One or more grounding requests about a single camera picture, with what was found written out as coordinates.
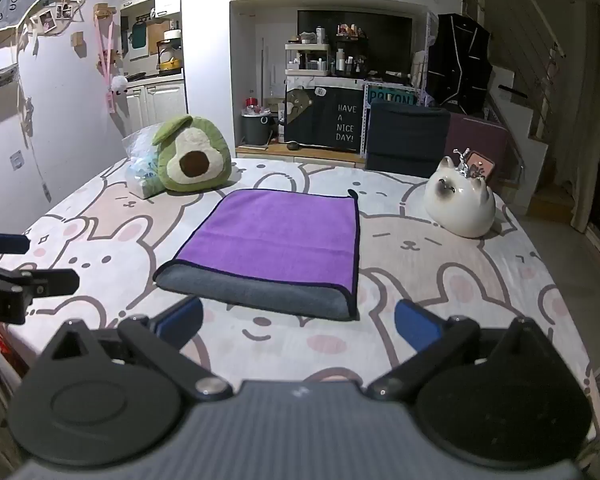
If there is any dark grey trash bin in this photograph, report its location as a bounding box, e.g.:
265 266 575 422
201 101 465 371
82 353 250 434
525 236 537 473
241 111 276 146

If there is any yellow kitchen pot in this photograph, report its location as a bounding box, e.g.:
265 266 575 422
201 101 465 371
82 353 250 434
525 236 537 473
158 39 183 77

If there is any white cat plush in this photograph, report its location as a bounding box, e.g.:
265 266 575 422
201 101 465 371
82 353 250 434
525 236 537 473
424 155 496 239

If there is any white kitchen cabinet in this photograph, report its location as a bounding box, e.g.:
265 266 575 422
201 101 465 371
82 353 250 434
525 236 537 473
125 79 188 129

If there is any black printed cloth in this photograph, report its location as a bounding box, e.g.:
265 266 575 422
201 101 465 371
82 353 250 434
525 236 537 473
284 85 364 152

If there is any green sign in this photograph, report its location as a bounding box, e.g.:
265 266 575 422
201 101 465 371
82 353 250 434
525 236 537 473
367 86 421 108

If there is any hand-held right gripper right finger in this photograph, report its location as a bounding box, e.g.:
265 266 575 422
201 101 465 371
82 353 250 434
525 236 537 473
366 299 562 402

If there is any purple and grey towel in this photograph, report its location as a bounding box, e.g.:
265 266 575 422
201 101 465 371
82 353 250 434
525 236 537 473
153 188 361 321

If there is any black jacket with white trim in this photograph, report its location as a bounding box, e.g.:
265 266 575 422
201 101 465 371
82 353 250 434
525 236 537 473
424 12 494 115

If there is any pink strap with white plush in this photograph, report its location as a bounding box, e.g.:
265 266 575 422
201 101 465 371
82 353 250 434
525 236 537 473
94 10 129 114

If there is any white storage shelf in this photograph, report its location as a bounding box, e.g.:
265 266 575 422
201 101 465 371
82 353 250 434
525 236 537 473
284 42 332 79

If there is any staircase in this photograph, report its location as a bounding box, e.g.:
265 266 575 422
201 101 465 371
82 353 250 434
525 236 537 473
485 65 588 216

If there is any avocado plush pillow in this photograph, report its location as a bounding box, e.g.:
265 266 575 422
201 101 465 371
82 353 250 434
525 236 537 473
151 114 234 194

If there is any clear plastic bag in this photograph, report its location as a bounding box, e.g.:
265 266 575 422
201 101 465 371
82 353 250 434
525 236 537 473
121 124 167 198

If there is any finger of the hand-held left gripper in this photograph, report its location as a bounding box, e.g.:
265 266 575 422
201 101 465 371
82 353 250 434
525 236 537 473
0 259 80 302
0 229 31 256

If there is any pink card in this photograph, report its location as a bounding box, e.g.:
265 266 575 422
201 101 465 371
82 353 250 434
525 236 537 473
465 149 499 183

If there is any purple box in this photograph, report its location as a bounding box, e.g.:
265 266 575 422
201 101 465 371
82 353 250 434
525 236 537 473
444 113 511 182

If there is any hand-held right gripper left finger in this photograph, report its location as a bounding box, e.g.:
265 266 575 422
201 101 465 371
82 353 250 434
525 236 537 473
40 296 234 404

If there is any wall pocket organizer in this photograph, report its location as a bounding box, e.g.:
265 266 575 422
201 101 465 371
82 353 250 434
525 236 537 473
0 64 21 94

